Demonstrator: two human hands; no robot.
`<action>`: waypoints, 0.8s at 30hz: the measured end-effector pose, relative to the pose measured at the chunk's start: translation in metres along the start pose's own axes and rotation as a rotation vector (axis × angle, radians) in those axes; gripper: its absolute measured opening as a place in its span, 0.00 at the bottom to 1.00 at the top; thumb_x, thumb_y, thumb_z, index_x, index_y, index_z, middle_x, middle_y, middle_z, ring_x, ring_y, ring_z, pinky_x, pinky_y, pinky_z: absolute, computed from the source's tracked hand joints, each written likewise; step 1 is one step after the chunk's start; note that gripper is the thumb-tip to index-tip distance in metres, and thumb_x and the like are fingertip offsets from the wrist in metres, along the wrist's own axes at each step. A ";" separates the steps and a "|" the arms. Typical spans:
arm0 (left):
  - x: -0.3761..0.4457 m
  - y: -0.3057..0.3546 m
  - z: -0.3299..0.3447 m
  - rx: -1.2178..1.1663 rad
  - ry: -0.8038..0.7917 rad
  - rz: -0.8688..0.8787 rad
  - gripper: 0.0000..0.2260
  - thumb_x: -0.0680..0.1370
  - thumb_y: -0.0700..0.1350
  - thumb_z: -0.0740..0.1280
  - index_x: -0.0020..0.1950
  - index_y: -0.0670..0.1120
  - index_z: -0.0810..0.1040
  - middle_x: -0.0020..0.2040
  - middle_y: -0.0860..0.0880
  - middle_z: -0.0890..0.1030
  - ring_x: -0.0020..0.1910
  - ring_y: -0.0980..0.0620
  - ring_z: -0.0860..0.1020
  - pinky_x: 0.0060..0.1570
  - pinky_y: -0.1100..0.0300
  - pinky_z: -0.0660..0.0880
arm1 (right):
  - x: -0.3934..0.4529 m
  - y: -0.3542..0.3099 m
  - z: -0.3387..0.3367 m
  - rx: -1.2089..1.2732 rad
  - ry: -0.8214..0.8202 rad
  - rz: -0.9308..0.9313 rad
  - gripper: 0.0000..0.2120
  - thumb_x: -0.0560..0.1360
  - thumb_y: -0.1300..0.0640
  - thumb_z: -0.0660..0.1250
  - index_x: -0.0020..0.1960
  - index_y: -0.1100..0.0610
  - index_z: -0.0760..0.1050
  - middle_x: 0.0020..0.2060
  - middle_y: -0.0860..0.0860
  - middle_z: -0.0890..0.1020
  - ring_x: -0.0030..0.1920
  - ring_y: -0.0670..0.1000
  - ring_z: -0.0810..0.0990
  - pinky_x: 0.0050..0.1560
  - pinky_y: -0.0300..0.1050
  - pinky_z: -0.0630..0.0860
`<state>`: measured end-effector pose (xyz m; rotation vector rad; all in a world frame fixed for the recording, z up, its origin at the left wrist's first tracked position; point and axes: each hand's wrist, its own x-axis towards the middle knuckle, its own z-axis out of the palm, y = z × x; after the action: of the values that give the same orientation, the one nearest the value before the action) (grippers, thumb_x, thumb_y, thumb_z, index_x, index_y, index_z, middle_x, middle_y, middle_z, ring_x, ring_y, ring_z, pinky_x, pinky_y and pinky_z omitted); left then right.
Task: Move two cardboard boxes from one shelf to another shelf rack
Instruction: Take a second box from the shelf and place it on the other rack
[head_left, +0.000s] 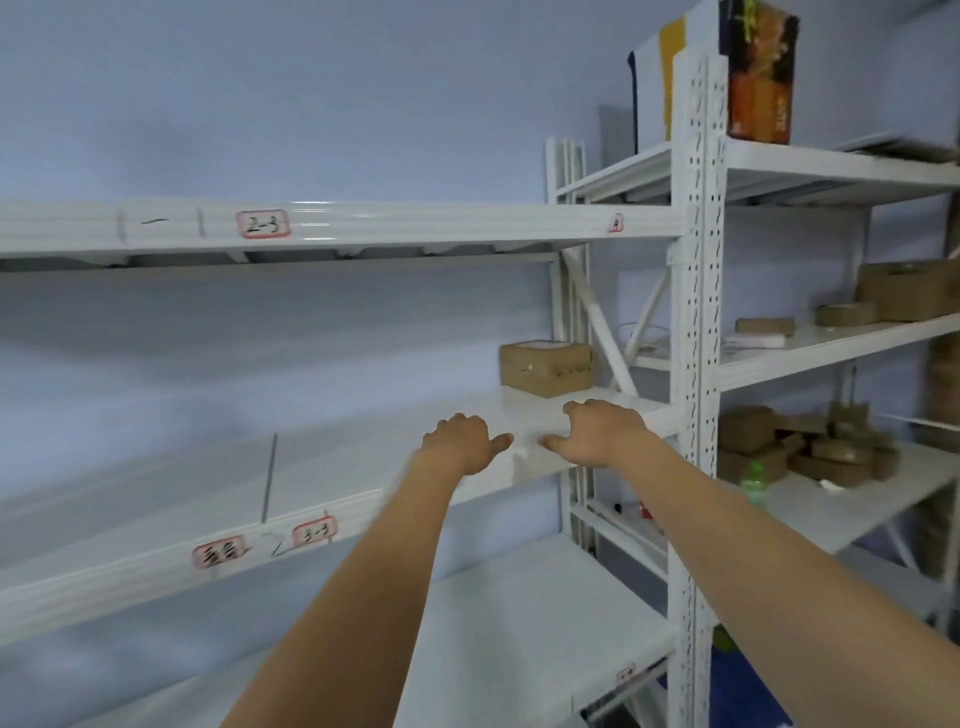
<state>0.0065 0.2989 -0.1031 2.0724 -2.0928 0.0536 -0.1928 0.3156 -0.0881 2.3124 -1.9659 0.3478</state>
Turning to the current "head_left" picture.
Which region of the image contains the person's right hand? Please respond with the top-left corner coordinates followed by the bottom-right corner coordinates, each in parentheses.
top-left (541, 399), bottom-right (655, 471)

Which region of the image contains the person's left hand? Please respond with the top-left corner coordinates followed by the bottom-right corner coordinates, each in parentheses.
top-left (419, 412), bottom-right (516, 478)

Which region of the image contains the person's left forearm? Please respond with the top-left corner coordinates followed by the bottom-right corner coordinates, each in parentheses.
top-left (219, 450), bottom-right (460, 728)

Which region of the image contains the person's right forearm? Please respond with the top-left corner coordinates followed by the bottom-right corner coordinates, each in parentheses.
top-left (603, 435), bottom-right (960, 728)

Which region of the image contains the brown cardboard box white label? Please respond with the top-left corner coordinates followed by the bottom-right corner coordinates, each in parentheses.
top-left (499, 340), bottom-right (594, 399)

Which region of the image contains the long white metal shelf rack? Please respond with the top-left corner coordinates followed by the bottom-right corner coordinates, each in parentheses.
top-left (0, 196), bottom-right (687, 728)

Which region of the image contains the green plastic bottle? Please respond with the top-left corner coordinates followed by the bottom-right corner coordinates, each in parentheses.
top-left (738, 460), bottom-right (771, 513)

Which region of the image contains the pile of brown cardboard boxes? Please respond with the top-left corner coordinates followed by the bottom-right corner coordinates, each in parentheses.
top-left (717, 402), bottom-right (902, 489)

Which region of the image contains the blue object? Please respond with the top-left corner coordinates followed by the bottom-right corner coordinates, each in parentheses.
top-left (708, 645), bottom-right (795, 728)

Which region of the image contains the brown tape roll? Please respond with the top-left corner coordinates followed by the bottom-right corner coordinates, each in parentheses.
top-left (815, 301), bottom-right (879, 328)

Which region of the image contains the white and yellow box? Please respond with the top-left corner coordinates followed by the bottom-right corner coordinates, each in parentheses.
top-left (628, 0), bottom-right (727, 154)

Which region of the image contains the large brown cardboard box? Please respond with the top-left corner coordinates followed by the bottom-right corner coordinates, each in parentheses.
top-left (856, 259), bottom-right (960, 324)

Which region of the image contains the dark orange printed box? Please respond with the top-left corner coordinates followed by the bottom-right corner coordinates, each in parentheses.
top-left (721, 0), bottom-right (801, 145)

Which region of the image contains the thin white cable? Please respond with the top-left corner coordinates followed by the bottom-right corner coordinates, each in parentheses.
top-left (618, 321), bottom-right (671, 358)

